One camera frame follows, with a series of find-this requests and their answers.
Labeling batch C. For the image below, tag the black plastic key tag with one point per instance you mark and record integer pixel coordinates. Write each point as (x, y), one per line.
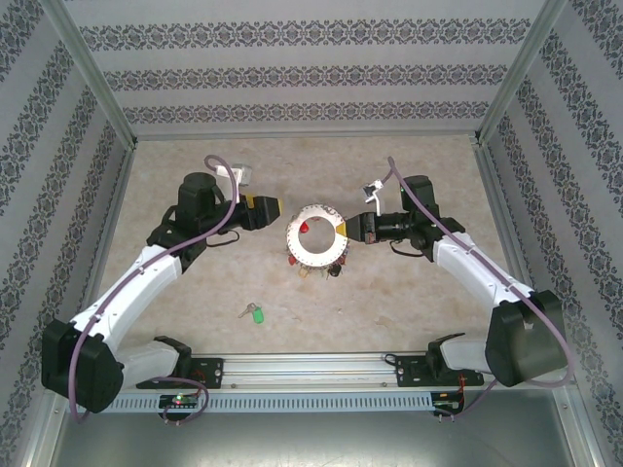
(335, 271)

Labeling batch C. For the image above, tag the metal keyring disc with rings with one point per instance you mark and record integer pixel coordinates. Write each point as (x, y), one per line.
(316, 260)

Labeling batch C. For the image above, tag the silver key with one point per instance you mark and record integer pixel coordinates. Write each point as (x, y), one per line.
(246, 310)

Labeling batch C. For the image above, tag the green plastic key tag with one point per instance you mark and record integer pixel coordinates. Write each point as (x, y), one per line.
(257, 316)

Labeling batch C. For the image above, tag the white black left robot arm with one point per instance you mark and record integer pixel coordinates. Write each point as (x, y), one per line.
(136, 282)

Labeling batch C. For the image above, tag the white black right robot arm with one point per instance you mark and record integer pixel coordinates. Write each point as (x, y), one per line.
(477, 272)

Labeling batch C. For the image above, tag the right control circuit board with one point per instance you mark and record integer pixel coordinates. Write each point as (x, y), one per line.
(445, 405)

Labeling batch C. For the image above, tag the control circuit board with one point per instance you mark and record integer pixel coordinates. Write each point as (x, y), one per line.
(180, 400)
(445, 405)

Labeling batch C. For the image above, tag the left control circuit board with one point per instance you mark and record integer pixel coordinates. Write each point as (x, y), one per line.
(180, 400)

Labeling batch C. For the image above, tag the grey metal sheet panel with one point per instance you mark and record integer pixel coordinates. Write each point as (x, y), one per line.
(311, 438)

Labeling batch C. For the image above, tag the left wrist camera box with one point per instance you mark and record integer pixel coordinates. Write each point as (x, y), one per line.
(241, 174)

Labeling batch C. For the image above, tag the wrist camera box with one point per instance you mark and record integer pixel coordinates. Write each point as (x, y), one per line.
(374, 192)
(241, 174)

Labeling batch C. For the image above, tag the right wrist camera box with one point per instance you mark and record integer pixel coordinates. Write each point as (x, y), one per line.
(374, 192)

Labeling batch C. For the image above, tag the aluminium side rail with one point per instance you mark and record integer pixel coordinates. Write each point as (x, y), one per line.
(104, 243)
(503, 233)

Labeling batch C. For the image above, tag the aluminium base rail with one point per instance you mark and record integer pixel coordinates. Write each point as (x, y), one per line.
(311, 370)

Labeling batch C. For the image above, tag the aluminium frame post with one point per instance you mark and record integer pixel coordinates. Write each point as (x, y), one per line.
(97, 82)
(516, 73)

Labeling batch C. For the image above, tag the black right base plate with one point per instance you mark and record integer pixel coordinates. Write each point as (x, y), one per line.
(411, 372)

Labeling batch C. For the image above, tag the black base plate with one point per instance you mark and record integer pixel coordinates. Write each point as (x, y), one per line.
(411, 372)
(209, 372)

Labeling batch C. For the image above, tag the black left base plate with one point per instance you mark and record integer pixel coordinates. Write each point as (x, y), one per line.
(209, 372)

